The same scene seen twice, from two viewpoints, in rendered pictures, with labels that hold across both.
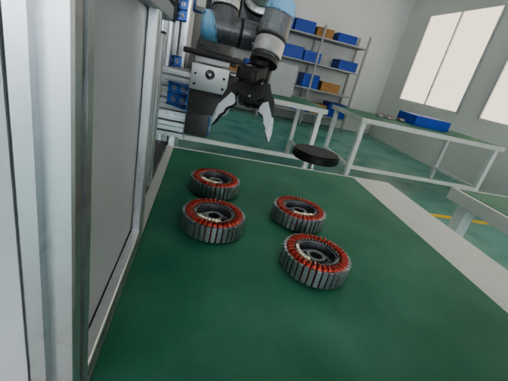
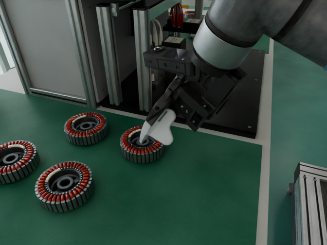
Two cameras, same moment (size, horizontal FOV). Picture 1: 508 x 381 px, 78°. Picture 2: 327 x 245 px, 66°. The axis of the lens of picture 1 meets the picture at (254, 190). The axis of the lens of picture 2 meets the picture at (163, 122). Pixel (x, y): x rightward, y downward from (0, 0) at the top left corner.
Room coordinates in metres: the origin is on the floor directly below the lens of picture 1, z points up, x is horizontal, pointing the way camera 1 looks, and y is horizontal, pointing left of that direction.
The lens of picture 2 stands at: (0.96, -0.28, 1.19)
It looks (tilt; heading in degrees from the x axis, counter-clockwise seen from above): 36 degrees down; 123
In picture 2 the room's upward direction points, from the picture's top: straight up
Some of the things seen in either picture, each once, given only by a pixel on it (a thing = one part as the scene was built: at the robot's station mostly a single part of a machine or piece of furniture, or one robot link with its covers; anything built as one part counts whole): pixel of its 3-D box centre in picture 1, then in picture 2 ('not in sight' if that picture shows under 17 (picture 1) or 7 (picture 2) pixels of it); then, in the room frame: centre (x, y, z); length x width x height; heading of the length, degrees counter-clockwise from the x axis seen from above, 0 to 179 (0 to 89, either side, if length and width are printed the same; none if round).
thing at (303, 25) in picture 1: (302, 26); not in sight; (7.19, -0.20, 1.89); 0.42 x 0.42 x 0.22; 13
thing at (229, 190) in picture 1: (215, 183); (142, 143); (0.66, 0.09, 0.77); 0.11 x 0.11 x 0.04
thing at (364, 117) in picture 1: (403, 153); not in sight; (4.11, -1.78, 0.38); 1.90 x 0.90 x 0.75; 103
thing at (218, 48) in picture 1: (215, 39); not in sight; (1.37, 0.29, 1.09); 0.15 x 0.15 x 0.10
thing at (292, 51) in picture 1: (291, 51); not in sight; (7.17, -0.08, 1.40); 0.42 x 0.42 x 0.23; 13
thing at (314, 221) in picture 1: (298, 213); (65, 184); (0.60, -0.10, 0.77); 0.11 x 0.11 x 0.04
